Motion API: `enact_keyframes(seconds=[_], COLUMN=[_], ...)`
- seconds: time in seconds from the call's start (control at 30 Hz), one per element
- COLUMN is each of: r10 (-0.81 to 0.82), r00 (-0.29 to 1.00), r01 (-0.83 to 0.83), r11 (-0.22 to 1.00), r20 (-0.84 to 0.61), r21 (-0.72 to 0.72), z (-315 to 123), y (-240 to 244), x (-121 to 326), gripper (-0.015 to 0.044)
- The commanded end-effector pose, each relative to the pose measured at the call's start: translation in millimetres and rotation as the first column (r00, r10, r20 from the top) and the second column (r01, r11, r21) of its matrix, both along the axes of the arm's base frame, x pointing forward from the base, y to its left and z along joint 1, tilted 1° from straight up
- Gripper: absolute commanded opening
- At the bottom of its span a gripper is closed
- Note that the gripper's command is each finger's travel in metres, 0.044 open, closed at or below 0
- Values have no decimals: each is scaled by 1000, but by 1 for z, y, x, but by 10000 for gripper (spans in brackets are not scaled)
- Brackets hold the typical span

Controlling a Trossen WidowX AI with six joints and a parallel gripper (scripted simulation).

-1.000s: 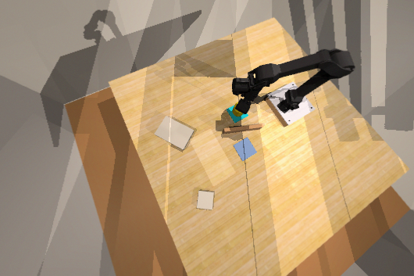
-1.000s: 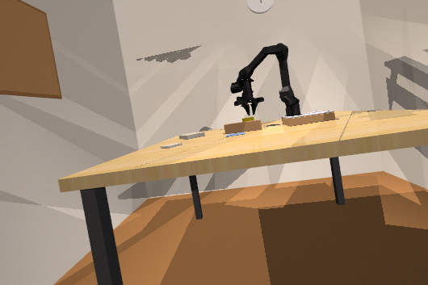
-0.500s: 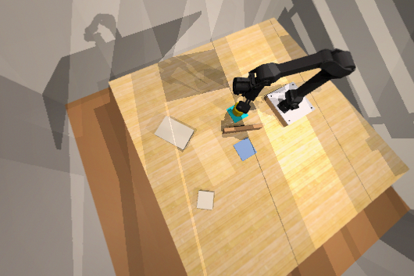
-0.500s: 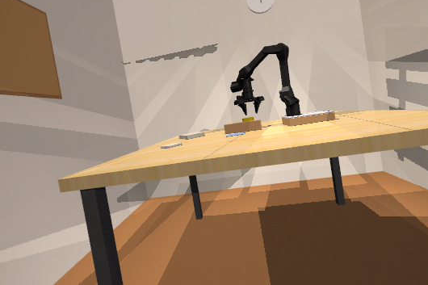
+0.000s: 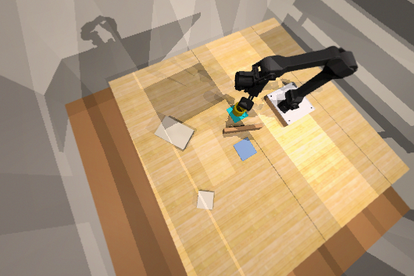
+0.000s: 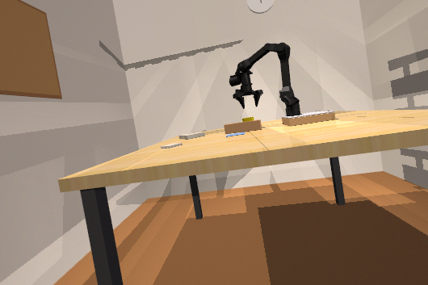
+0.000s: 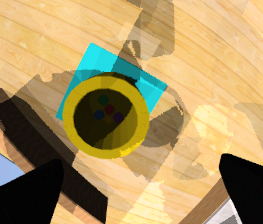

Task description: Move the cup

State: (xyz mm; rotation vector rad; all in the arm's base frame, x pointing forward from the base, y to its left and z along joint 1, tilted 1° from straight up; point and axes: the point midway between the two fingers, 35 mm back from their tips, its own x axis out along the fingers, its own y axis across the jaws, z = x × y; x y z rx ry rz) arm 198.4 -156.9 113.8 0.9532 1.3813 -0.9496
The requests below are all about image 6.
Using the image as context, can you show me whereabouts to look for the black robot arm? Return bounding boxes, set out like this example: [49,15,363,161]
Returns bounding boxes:
[229,43,302,116]

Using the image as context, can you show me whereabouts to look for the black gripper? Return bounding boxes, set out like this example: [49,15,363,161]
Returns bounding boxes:
[233,82,263,109]

